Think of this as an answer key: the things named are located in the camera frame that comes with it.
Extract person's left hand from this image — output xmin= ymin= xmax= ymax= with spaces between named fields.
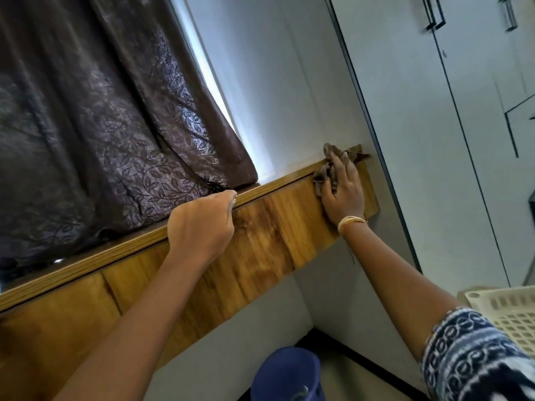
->
xmin=166 ymin=190 xmax=238 ymax=266

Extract person's right hand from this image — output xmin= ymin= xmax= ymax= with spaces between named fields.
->
xmin=320 ymin=150 xmax=368 ymax=228

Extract brown striped cleaning cloth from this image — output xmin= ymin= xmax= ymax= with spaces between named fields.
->
xmin=312 ymin=142 xmax=373 ymax=199

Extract person's left forearm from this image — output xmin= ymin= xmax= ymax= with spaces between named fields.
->
xmin=52 ymin=246 xmax=210 ymax=401

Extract person's right forearm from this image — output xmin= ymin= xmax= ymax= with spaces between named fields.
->
xmin=342 ymin=221 xmax=465 ymax=364

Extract gold bangles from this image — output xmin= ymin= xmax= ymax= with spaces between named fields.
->
xmin=337 ymin=216 xmax=368 ymax=237

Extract wooden table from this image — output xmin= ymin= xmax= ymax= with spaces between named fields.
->
xmin=0 ymin=144 xmax=381 ymax=401

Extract white wardrobe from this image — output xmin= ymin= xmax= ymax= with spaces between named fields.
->
xmin=183 ymin=0 xmax=535 ymax=372

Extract black framed window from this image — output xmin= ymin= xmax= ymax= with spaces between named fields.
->
xmin=167 ymin=0 xmax=276 ymax=187

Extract brown leaf-patterned curtain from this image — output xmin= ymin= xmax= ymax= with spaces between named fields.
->
xmin=0 ymin=0 xmax=260 ymax=272

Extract blue bucket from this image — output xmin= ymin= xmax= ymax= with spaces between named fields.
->
xmin=250 ymin=346 xmax=325 ymax=401

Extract white plastic basket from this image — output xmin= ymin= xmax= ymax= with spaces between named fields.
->
xmin=464 ymin=285 xmax=535 ymax=360

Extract blue white patterned top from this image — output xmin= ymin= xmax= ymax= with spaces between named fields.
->
xmin=420 ymin=306 xmax=535 ymax=401

